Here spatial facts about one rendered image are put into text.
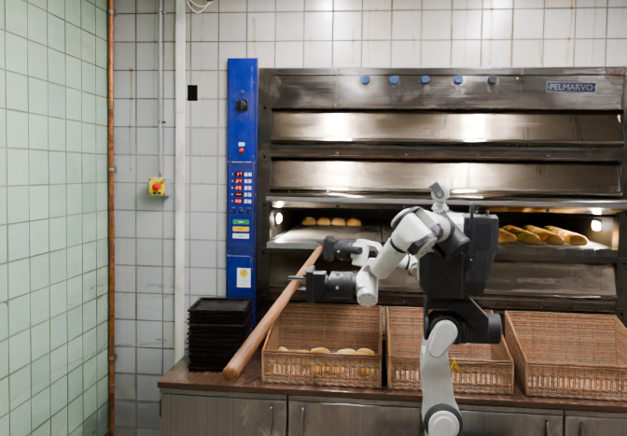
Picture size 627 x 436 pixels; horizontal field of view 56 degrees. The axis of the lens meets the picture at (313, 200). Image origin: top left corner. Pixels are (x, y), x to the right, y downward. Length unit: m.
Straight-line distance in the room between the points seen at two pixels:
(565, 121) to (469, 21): 0.71
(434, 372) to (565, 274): 1.24
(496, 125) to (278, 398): 1.73
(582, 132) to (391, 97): 0.98
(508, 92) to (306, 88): 1.05
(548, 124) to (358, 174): 1.00
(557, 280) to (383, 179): 1.04
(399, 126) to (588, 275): 1.24
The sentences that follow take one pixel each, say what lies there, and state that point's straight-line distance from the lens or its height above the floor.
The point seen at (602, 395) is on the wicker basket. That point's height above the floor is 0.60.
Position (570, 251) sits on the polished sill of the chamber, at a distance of 3.33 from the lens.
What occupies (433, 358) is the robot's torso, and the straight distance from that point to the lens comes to 2.31.
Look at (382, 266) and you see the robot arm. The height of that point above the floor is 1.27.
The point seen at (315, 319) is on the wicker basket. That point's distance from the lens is 3.20.
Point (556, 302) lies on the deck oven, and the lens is 3.35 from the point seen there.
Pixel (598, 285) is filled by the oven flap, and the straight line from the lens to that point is 3.39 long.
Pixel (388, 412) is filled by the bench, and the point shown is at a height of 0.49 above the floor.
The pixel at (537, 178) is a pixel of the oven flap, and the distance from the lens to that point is 3.26.
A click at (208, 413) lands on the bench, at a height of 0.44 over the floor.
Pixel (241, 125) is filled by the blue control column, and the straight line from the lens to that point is 3.20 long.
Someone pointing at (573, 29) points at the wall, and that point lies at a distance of 3.37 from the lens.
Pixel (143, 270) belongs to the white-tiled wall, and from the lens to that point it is 3.43.
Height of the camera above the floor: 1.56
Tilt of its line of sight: 3 degrees down
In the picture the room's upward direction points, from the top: 1 degrees clockwise
